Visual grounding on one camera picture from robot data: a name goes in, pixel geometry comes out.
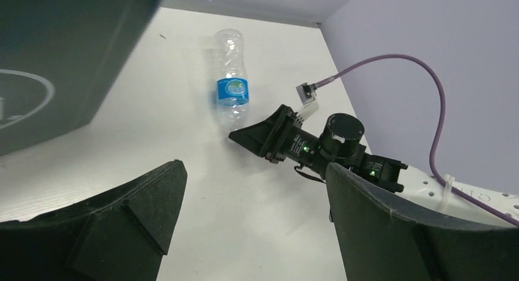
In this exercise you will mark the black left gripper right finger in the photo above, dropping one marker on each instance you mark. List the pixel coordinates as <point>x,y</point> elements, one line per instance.
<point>387,236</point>

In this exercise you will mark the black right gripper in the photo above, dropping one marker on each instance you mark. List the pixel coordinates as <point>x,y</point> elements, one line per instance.
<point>280,137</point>

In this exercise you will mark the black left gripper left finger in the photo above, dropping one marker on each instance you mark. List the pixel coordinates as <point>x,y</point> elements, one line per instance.
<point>120,234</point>

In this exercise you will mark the clear bottle blue label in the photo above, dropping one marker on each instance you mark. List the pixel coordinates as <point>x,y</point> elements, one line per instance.
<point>232,88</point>

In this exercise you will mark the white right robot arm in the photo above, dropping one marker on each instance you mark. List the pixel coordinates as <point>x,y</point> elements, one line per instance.
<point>340,143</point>

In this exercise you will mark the dark green trash bin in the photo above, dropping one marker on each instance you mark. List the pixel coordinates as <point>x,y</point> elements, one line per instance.
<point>59,60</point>

